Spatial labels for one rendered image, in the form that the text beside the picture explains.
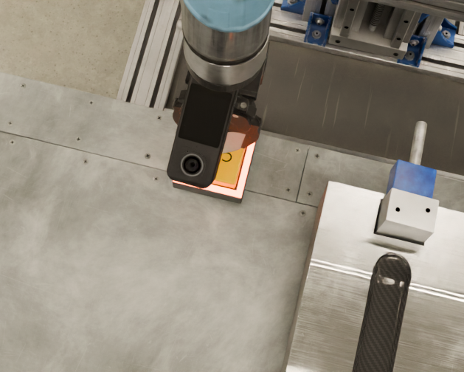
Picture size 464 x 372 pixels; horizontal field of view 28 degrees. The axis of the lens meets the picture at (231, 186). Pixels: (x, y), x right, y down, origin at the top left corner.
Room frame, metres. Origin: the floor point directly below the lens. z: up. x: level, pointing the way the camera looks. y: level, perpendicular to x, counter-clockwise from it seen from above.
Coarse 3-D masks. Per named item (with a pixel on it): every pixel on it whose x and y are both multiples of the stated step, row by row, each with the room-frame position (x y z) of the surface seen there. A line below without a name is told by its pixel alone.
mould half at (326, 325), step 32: (352, 192) 0.31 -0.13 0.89; (320, 224) 0.28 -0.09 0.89; (352, 224) 0.28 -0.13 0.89; (448, 224) 0.29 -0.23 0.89; (320, 256) 0.24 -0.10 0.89; (352, 256) 0.25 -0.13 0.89; (416, 256) 0.25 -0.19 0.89; (448, 256) 0.26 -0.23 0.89; (320, 288) 0.21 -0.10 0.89; (352, 288) 0.21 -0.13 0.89; (416, 288) 0.22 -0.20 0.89; (448, 288) 0.22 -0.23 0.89; (320, 320) 0.18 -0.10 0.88; (352, 320) 0.18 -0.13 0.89; (416, 320) 0.19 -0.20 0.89; (448, 320) 0.19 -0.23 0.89; (288, 352) 0.15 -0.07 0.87; (320, 352) 0.15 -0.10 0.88; (352, 352) 0.15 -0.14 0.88; (416, 352) 0.16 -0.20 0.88; (448, 352) 0.16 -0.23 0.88
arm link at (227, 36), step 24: (192, 0) 0.36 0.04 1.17; (216, 0) 0.35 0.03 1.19; (240, 0) 0.35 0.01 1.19; (264, 0) 0.36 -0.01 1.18; (192, 24) 0.36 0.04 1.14; (216, 24) 0.34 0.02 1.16; (240, 24) 0.35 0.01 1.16; (264, 24) 0.36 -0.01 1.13; (192, 48) 0.36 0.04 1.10; (216, 48) 0.35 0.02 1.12; (240, 48) 0.35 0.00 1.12
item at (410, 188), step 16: (416, 128) 0.39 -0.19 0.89; (416, 144) 0.37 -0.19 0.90; (400, 160) 0.35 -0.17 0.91; (416, 160) 0.35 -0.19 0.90; (400, 176) 0.33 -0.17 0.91; (416, 176) 0.33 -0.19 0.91; (432, 176) 0.33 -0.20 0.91; (400, 192) 0.31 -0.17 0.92; (416, 192) 0.31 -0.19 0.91; (432, 192) 0.32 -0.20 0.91; (384, 208) 0.29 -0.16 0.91; (400, 208) 0.29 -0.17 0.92; (416, 208) 0.29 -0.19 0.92; (432, 208) 0.29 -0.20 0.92; (384, 224) 0.27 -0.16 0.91; (400, 224) 0.27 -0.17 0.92; (416, 224) 0.27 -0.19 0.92; (432, 224) 0.28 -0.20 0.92; (416, 240) 0.27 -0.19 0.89
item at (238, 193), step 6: (252, 144) 0.38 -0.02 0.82; (252, 150) 0.38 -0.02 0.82; (246, 156) 0.37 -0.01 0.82; (246, 162) 0.36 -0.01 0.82; (246, 168) 0.35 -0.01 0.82; (240, 174) 0.34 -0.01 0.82; (246, 174) 0.35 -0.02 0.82; (240, 180) 0.34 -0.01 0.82; (210, 186) 0.33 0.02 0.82; (216, 186) 0.33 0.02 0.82; (240, 186) 0.33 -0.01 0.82; (222, 192) 0.32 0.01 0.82; (228, 192) 0.32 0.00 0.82; (234, 192) 0.32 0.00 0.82; (240, 192) 0.32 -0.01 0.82
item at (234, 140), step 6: (228, 132) 0.35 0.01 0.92; (234, 132) 0.35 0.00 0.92; (228, 138) 0.35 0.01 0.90; (234, 138) 0.35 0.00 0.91; (240, 138) 0.35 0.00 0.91; (228, 144) 0.35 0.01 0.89; (234, 144) 0.35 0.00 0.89; (240, 144) 0.35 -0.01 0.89; (228, 150) 0.35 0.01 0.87; (234, 150) 0.35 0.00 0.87
